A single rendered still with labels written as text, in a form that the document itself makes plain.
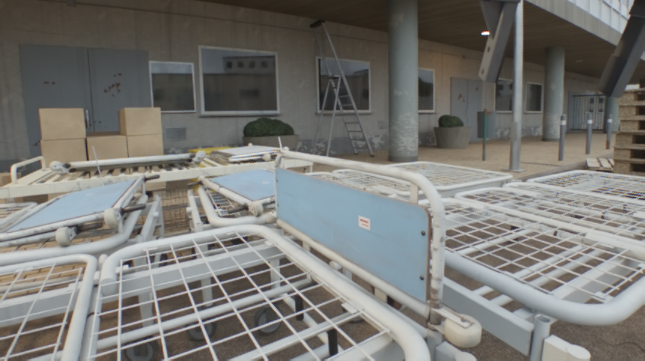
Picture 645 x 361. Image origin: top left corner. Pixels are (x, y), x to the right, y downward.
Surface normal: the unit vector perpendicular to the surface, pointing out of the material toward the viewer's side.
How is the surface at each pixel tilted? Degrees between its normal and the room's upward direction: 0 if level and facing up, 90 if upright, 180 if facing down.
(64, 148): 90
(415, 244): 90
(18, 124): 90
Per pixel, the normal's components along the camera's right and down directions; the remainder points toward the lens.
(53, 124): 0.66, 0.07
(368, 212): -0.84, 0.09
